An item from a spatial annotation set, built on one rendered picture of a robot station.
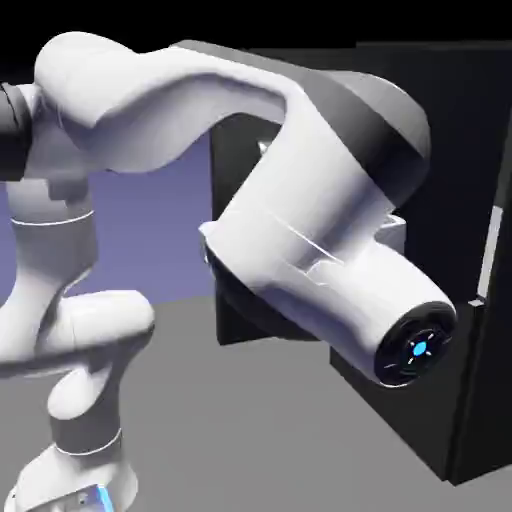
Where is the black cabinet door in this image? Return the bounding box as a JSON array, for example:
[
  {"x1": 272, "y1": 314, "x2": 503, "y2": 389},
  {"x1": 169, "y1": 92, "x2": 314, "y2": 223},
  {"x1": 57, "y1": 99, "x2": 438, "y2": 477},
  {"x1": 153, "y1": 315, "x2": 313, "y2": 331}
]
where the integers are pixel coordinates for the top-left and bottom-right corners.
[{"x1": 475, "y1": 111, "x2": 512, "y2": 321}]

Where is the black cabinet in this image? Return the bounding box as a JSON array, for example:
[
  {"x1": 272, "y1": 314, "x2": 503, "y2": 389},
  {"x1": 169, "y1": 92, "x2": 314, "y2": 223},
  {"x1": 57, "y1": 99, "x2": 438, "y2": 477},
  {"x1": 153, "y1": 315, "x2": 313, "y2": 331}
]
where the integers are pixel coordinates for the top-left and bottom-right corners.
[{"x1": 208, "y1": 38, "x2": 512, "y2": 488}]

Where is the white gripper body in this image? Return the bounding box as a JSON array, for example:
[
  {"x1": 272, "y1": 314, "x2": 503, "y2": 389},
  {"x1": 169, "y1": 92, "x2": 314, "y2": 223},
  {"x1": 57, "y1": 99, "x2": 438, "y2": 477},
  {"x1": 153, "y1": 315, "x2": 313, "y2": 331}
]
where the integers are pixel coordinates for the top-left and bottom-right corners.
[{"x1": 373, "y1": 214, "x2": 408, "y2": 258}]

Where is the silver bar door handle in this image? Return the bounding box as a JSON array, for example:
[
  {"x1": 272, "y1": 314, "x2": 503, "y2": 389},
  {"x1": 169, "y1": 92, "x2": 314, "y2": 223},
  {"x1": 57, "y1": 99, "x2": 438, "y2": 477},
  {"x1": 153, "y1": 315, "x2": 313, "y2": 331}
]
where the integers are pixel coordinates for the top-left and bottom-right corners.
[{"x1": 467, "y1": 204, "x2": 504, "y2": 308}]

